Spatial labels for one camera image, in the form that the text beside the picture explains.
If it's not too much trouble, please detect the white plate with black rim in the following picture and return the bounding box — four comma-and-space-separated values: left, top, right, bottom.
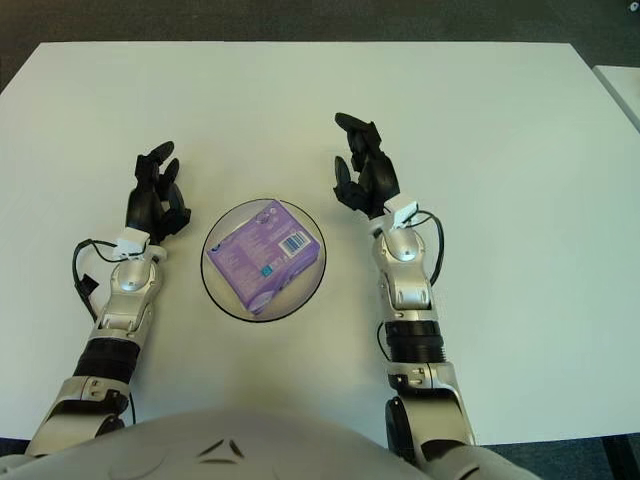
200, 198, 328, 322

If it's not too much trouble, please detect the purple tissue paper pack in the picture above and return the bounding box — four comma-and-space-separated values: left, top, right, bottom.
205, 198, 321, 315

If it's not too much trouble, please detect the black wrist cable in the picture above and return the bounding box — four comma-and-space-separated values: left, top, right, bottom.
72, 238, 131, 321
377, 209, 445, 361

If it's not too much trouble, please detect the grey robot torso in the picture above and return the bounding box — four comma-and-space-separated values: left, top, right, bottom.
0, 404, 436, 480

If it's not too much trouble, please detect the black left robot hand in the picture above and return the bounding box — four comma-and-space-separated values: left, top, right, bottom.
124, 141, 192, 246

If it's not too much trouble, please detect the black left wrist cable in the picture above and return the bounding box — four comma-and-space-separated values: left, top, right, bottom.
72, 238, 131, 321

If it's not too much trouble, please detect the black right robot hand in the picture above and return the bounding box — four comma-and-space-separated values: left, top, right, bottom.
332, 112, 401, 220

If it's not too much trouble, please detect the white side table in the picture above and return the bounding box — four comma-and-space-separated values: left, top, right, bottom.
593, 64, 640, 131

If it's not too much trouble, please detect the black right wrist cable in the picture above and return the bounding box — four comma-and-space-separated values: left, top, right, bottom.
377, 209, 445, 361

